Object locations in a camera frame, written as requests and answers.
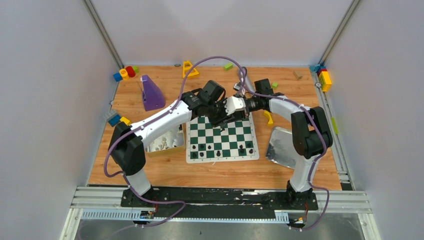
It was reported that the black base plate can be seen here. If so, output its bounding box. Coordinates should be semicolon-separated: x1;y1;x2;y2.
120;186;319;219

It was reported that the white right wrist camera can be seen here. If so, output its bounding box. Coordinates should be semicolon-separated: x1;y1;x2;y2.
233;82;246;95

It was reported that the green white chess board mat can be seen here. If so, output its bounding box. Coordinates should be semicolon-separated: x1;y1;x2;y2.
185;115;260;164

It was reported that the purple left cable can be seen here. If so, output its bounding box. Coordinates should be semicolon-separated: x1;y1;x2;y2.
103;55;248;233

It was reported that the blue cube block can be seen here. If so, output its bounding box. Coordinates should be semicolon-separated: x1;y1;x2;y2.
113;72;123;82

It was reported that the yellow cube near left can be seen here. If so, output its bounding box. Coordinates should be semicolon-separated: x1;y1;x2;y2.
120;116;132;126

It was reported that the silver tin lid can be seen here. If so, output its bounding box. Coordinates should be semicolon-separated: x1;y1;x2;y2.
265;126;299;169

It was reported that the yellow cylinder block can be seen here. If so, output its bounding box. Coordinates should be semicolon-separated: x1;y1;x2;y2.
119;68;130;80

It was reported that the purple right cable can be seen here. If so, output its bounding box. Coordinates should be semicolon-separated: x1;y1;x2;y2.
238;66;330;232

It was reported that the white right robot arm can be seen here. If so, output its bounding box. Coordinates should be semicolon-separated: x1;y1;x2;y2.
224;76;333;209

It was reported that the blue brick near left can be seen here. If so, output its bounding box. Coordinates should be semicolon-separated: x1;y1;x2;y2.
107;114;121;127

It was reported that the grey microphone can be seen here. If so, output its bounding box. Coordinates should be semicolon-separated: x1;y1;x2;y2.
237;66;256;96

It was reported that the grey brick near left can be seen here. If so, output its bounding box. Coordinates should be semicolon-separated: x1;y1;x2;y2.
103;109;118;121

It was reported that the green block far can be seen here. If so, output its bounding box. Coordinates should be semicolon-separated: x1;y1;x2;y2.
223;62;234;71

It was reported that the purple metronome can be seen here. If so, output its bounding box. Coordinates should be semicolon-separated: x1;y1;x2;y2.
141;74;166;112

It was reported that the brown wooden block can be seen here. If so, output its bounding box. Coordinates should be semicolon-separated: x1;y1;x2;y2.
293;70;303;80

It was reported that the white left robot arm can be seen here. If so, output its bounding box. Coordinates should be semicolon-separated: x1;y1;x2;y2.
106;80;226;207

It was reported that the red cylinder block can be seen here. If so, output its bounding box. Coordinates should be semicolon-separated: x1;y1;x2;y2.
125;66;136;78

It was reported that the yellow arch block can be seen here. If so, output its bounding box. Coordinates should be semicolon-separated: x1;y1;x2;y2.
263;110;274;127

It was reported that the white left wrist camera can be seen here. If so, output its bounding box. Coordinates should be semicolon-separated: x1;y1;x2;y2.
224;96;246;116

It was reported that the gold tin box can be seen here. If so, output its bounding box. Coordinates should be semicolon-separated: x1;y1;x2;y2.
145;124;186;158

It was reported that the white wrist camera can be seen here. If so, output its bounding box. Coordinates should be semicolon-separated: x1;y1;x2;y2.
224;96;246;116
233;82;246;95

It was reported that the yellow red blue brick stack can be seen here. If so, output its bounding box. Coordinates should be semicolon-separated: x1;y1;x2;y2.
309;64;332;92

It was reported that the purple cable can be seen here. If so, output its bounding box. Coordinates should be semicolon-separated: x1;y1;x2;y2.
103;55;248;233
238;66;330;232

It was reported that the yellow triangle block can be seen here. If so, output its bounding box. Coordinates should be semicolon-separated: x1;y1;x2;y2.
182;60;200;79

